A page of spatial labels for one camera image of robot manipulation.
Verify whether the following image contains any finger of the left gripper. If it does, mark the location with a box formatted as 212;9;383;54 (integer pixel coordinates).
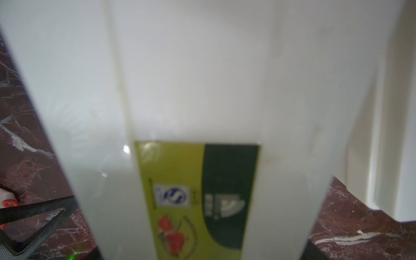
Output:
1;196;78;255

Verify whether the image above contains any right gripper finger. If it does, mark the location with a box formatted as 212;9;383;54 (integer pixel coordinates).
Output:
300;240;329;260

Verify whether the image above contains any white wrap dispenser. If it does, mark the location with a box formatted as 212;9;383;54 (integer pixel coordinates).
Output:
1;1;405;260
336;1;416;223

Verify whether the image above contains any red white work glove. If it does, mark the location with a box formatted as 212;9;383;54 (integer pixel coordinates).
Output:
0;186;20;230

